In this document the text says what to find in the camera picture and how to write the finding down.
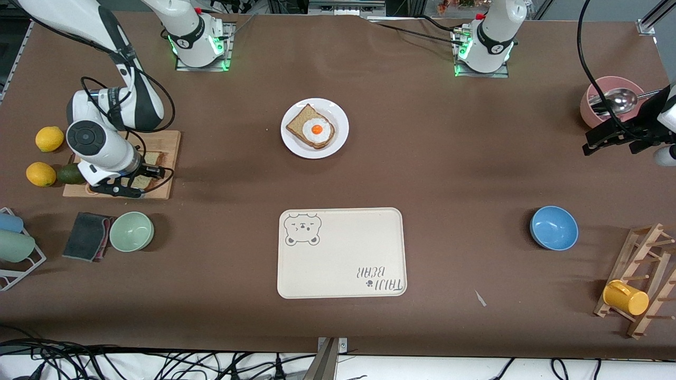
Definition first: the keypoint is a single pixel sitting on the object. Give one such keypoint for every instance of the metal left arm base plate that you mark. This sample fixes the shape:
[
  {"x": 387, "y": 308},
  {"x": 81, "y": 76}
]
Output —
[{"x": 480, "y": 75}]

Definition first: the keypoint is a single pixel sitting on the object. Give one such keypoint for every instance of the pink bowl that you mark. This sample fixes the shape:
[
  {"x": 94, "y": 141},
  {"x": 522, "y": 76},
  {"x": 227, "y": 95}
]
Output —
[{"x": 612, "y": 83}]

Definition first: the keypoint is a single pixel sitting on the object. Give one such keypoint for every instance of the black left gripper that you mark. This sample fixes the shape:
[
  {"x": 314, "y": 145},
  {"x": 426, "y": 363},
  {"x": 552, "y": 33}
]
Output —
[{"x": 635, "y": 131}]

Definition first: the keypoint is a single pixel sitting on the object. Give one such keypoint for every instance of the white round plate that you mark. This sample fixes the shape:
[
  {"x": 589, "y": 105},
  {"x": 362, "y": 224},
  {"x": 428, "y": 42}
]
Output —
[{"x": 341, "y": 121}]

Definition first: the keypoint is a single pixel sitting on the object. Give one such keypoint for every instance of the fried egg toy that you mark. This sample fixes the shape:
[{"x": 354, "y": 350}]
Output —
[{"x": 317, "y": 129}]

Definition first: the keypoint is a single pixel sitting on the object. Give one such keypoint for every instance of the light speckled bread slice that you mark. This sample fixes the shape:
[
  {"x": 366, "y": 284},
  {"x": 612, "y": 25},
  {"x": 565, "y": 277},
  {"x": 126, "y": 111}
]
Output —
[{"x": 153, "y": 157}]

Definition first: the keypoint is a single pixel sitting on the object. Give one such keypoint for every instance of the aluminium frame corner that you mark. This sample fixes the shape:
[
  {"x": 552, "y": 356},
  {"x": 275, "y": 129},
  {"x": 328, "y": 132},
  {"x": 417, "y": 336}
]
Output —
[{"x": 647, "y": 25}]

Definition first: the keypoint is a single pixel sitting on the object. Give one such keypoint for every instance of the pale green cup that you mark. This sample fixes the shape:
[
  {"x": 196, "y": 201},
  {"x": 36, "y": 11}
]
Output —
[{"x": 16, "y": 246}]

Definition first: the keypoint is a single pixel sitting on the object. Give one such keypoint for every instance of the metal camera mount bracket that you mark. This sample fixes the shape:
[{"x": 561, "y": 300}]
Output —
[{"x": 327, "y": 364}]

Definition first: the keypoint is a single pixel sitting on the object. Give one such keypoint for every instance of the yellow lemon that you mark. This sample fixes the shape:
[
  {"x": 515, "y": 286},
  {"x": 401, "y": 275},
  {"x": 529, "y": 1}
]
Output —
[
  {"x": 49, "y": 139},
  {"x": 40, "y": 174}
]

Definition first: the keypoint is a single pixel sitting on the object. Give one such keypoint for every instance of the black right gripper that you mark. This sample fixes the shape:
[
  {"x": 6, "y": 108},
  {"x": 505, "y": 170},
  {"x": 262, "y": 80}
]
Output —
[{"x": 144, "y": 171}]

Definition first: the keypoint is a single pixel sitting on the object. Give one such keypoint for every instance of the toast with fried egg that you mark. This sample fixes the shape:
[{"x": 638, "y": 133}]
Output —
[{"x": 298, "y": 124}]

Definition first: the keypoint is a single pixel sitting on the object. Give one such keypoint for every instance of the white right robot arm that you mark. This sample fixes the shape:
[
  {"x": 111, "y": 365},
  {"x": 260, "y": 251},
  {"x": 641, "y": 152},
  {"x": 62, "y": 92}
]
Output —
[{"x": 193, "y": 37}]

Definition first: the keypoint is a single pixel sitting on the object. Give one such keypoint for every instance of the mint green bowl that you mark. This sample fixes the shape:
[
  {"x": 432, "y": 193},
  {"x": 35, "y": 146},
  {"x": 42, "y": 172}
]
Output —
[{"x": 132, "y": 231}]

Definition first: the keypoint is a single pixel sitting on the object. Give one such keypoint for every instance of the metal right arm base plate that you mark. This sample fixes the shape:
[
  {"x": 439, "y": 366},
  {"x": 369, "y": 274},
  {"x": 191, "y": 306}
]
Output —
[{"x": 200, "y": 68}]

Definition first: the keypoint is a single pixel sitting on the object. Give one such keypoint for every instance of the grey tape scrap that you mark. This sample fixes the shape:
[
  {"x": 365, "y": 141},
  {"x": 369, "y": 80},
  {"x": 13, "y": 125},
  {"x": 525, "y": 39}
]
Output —
[{"x": 480, "y": 298}]

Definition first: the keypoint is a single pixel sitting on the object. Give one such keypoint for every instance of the wooden peg mug rack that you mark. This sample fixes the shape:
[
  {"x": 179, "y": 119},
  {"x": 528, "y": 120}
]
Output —
[{"x": 641, "y": 253}]

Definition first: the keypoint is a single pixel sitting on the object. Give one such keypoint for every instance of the dark grey folded cloth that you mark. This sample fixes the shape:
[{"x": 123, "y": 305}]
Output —
[{"x": 84, "y": 235}]

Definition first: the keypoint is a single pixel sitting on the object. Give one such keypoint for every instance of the light blue cup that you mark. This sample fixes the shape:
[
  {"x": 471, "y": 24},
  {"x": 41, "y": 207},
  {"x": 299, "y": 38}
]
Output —
[{"x": 10, "y": 222}]

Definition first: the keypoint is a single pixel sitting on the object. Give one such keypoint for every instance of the dark green avocado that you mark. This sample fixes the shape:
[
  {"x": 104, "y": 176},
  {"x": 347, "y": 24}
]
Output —
[{"x": 66, "y": 175}]

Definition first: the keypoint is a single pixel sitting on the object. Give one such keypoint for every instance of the black equipment box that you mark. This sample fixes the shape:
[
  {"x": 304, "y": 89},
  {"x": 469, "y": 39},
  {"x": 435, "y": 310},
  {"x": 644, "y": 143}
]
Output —
[{"x": 343, "y": 6}]

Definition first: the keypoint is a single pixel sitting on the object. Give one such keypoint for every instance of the yellow plastic mug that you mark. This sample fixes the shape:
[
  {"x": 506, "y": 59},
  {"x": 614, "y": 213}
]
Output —
[{"x": 626, "y": 298}]

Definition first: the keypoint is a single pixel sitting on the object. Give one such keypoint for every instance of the wooden cutting board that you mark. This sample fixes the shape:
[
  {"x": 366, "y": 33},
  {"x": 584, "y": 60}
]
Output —
[{"x": 169, "y": 153}]

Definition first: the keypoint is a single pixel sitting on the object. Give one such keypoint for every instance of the metal spoon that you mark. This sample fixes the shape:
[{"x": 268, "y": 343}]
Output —
[{"x": 620, "y": 100}]

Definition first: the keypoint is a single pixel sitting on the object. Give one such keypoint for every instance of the aluminium table side rail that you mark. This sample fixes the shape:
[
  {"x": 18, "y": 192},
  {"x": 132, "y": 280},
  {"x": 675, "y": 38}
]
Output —
[{"x": 13, "y": 60}]

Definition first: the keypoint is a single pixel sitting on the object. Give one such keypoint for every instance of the blue bowl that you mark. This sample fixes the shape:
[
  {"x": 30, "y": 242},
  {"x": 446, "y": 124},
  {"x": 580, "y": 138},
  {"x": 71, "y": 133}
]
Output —
[{"x": 554, "y": 228}]

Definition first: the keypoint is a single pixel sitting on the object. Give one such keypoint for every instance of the cream bear print tray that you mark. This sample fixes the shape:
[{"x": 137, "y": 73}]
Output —
[{"x": 343, "y": 248}]

